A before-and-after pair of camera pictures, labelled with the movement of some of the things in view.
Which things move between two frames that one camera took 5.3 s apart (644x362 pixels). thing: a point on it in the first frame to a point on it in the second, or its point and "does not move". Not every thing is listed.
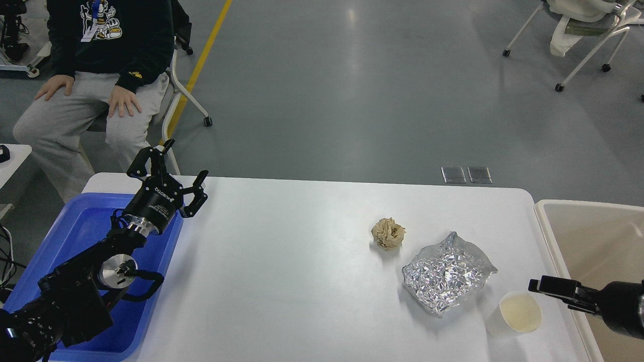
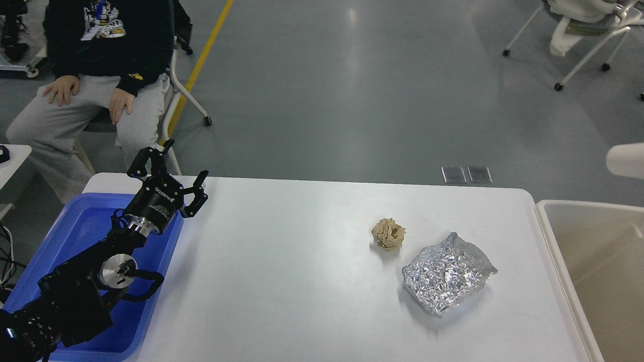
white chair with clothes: [585, 18] does not move
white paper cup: [517, 312] to [626, 160]
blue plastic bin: [82, 221] does not move
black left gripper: [159, 198] does not move
